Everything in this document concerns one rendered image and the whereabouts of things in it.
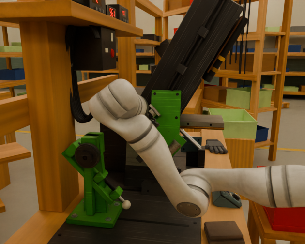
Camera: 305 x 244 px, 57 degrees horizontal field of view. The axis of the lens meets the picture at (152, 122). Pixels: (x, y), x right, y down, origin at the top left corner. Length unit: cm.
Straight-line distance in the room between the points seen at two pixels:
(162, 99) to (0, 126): 56
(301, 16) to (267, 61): 656
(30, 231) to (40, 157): 23
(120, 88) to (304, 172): 41
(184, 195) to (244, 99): 314
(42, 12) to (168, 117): 56
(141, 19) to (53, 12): 961
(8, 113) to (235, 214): 76
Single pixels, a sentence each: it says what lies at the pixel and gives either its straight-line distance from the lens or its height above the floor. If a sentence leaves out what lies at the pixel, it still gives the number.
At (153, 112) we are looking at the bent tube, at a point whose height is 120.
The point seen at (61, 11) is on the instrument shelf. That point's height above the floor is 151.
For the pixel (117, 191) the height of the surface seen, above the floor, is 99.
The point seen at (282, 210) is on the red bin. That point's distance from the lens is 112.
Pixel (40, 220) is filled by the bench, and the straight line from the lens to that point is 104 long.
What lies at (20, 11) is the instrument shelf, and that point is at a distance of 86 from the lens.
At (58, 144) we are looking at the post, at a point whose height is 112.
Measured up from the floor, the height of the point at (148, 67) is 94.
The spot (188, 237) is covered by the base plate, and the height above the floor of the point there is 90.
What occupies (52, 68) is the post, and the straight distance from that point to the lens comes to 92.
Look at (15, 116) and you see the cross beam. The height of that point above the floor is 123.
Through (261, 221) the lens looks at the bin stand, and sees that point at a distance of 119.
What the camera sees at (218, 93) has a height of 85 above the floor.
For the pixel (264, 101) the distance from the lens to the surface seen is 392.
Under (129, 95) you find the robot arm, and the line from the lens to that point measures 57.
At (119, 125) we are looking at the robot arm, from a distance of 60.
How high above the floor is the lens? 141
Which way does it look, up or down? 14 degrees down
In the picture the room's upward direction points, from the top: straight up
